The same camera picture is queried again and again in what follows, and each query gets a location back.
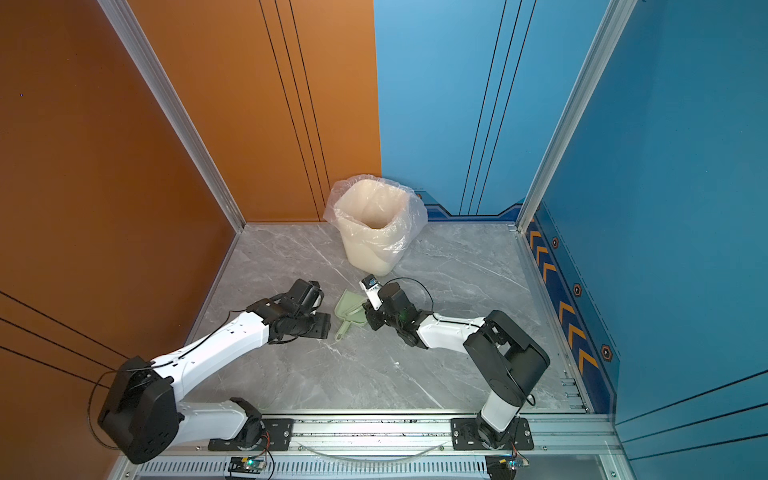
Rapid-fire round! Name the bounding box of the aluminium corner post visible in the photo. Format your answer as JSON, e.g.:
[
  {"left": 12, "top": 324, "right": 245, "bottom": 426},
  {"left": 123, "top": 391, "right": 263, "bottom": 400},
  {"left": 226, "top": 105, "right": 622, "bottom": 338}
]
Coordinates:
[
  {"left": 98, "top": 0, "right": 246, "bottom": 233},
  {"left": 516, "top": 0, "right": 637, "bottom": 234}
]

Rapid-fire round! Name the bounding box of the left aluminium corner post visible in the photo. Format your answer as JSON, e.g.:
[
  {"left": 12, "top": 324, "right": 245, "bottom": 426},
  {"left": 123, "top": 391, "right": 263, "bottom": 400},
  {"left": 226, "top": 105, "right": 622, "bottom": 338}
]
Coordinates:
[{"left": 98, "top": 0, "right": 246, "bottom": 233}]

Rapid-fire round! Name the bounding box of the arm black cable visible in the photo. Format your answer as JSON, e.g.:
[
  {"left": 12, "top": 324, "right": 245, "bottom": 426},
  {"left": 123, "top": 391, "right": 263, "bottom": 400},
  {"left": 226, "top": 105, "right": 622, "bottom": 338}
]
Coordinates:
[
  {"left": 86, "top": 308, "right": 247, "bottom": 451},
  {"left": 380, "top": 277, "right": 484, "bottom": 328}
]

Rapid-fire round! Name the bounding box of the clear plastic bin liner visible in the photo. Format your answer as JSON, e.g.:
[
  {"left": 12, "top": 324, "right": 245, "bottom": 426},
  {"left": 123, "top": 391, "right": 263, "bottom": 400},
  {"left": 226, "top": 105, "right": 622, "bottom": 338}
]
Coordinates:
[{"left": 323, "top": 175, "right": 428, "bottom": 260}]

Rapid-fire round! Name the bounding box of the aluminium front rail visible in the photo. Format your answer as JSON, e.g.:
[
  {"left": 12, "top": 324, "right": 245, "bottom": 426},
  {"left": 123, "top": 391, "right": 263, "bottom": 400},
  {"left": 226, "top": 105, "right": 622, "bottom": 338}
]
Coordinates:
[{"left": 110, "top": 412, "right": 634, "bottom": 479}]

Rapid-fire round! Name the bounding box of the right circuit board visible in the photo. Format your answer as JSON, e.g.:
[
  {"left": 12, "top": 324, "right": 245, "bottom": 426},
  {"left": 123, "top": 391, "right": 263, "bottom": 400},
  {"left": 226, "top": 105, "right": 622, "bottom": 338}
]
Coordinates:
[{"left": 485, "top": 456, "right": 530, "bottom": 480}]

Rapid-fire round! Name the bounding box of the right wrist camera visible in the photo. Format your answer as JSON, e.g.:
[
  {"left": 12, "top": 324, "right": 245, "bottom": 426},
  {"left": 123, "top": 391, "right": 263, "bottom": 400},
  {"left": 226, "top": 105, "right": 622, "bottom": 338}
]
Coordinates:
[{"left": 359, "top": 274, "right": 382, "bottom": 311}]

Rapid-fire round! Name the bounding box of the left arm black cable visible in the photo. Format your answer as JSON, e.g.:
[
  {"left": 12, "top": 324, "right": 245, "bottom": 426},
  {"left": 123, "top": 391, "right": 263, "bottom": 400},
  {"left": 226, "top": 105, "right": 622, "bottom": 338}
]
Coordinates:
[{"left": 86, "top": 308, "right": 247, "bottom": 451}]

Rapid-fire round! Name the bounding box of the green plastic dustpan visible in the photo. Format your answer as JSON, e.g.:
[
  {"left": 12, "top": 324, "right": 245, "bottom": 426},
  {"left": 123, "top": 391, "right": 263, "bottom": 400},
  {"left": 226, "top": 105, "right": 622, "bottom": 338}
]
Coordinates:
[{"left": 334, "top": 290, "right": 367, "bottom": 341}]

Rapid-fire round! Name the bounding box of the right aluminium corner post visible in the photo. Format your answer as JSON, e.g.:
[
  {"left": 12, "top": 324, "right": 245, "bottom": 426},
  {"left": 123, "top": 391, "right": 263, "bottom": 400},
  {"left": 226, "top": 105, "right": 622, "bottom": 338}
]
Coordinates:
[{"left": 516, "top": 0, "right": 637, "bottom": 234}]

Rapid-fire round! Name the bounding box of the left green circuit board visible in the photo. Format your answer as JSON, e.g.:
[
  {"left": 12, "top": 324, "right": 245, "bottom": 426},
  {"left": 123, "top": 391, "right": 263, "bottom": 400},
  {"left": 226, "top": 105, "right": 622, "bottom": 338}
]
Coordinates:
[{"left": 227, "top": 456, "right": 269, "bottom": 478}]

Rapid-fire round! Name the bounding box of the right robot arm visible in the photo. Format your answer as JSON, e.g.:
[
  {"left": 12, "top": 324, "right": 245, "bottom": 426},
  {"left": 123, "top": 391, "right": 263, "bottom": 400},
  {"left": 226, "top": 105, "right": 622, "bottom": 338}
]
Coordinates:
[{"left": 360, "top": 275, "right": 550, "bottom": 450}]

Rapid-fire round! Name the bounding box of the cream plastic trash bin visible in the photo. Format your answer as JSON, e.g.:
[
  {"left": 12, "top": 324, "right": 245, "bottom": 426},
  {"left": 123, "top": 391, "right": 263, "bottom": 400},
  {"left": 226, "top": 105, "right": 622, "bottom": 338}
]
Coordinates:
[{"left": 331, "top": 179, "right": 410, "bottom": 276}]

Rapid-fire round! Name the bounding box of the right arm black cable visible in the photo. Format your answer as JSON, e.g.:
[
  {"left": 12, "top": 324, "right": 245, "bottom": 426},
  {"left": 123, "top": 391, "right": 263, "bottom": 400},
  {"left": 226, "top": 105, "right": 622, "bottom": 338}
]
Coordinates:
[{"left": 380, "top": 277, "right": 484, "bottom": 328}]

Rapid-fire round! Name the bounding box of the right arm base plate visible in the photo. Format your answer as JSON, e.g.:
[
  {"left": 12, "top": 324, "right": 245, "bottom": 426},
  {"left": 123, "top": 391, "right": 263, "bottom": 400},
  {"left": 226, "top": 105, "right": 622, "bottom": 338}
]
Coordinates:
[{"left": 450, "top": 417, "right": 535, "bottom": 451}]

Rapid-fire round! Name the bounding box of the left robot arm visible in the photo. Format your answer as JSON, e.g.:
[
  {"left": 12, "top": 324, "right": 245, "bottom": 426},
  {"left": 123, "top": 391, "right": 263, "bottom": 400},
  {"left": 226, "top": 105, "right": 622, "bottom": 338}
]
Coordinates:
[{"left": 87, "top": 279, "right": 330, "bottom": 464}]

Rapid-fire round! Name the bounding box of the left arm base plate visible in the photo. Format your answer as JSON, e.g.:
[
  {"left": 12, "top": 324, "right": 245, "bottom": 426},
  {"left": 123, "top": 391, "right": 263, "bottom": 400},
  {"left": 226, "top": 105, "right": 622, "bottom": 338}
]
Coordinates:
[{"left": 207, "top": 418, "right": 294, "bottom": 452}]

